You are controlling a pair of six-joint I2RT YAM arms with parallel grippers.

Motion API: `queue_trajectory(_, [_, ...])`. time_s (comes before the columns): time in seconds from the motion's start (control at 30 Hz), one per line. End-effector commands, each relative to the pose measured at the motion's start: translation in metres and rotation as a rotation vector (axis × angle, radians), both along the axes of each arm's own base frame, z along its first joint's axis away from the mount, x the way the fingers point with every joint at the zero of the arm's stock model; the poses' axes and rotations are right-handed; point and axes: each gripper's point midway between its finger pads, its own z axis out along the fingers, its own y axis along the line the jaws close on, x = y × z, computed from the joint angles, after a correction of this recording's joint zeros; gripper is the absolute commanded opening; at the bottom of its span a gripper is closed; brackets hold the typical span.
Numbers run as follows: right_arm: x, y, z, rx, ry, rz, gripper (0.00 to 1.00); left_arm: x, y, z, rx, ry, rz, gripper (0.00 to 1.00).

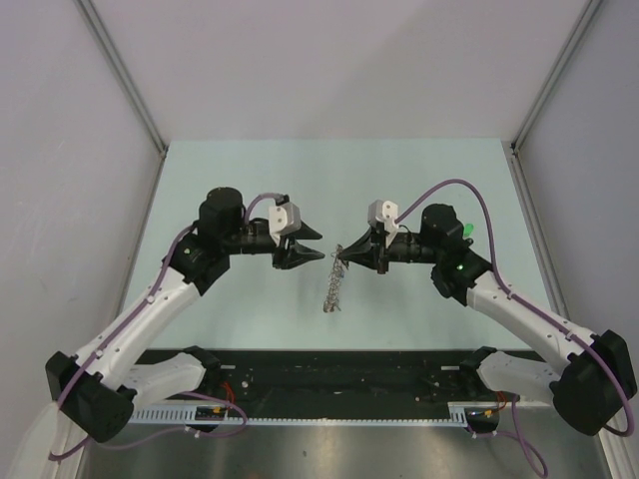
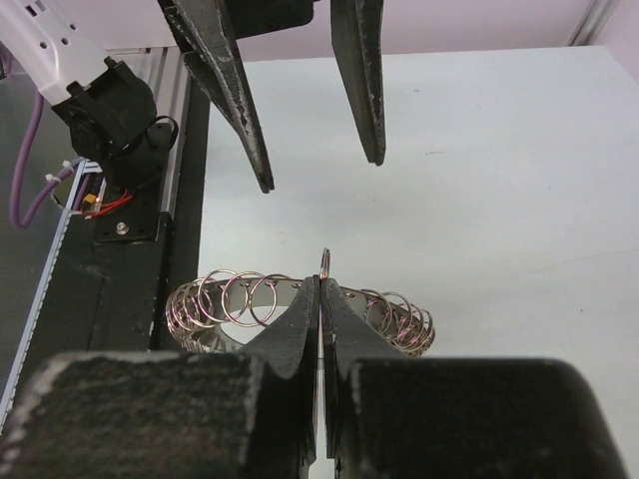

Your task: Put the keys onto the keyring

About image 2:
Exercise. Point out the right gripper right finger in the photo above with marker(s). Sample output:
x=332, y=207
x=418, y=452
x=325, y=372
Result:
x=391, y=416

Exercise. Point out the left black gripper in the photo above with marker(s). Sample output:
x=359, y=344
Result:
x=206, y=33

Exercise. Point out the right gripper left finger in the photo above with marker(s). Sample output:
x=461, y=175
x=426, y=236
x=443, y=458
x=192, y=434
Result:
x=154, y=415

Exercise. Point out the metal key organizer ring disc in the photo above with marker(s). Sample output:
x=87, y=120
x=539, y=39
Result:
x=233, y=317

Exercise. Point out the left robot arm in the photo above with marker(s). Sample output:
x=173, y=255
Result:
x=110, y=111

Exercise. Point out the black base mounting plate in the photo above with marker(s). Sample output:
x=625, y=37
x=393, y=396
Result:
x=106, y=286

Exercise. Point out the aluminium front rail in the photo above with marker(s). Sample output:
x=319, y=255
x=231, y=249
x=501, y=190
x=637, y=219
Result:
x=163, y=69

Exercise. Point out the white slotted cable duct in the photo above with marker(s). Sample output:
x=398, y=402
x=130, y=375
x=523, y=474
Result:
x=45, y=269

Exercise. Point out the right aluminium frame post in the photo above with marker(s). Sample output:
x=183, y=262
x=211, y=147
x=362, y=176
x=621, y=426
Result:
x=594, y=19

